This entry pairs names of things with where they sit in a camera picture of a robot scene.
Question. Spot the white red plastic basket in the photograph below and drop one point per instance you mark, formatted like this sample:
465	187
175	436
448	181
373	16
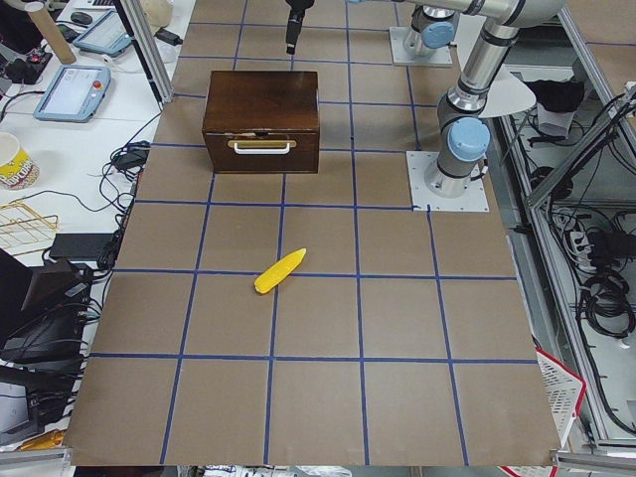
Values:
565	390

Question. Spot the gold wire rack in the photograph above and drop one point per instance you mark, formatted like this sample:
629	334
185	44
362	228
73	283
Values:
23	230

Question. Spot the wooden drawer with white handle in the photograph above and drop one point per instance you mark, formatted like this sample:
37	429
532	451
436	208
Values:
266	153

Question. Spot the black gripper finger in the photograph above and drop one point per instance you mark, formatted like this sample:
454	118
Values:
293	30

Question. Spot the black computer mouse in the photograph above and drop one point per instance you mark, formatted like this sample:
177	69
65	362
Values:
81	18

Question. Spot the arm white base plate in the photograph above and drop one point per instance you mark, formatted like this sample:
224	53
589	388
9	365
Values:
431	191
408	49

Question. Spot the dark brown wooden box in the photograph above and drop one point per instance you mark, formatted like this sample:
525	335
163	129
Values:
262	101

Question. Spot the far blue teach pendant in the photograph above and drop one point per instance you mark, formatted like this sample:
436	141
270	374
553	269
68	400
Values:
105	36

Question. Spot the black power adapter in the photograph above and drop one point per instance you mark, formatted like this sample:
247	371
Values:
168	37

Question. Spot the near blue teach pendant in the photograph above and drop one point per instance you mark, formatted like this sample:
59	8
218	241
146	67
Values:
74	94

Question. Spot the blue teach pendant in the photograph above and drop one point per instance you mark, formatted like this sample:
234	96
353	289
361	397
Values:
105	36
74	94

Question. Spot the cardboard tube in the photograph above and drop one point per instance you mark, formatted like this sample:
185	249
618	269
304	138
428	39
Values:
40	16

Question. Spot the yellow popcorn paper cup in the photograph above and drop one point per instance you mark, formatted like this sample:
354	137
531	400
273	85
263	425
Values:
18	170

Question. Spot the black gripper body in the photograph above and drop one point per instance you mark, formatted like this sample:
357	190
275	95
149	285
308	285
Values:
296	7

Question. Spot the white plastic chair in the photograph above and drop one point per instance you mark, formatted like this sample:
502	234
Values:
507	95

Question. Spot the yellow corn cob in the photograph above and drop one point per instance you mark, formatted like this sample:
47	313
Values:
271	277

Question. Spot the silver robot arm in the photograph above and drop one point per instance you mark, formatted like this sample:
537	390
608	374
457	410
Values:
464	137
431	28

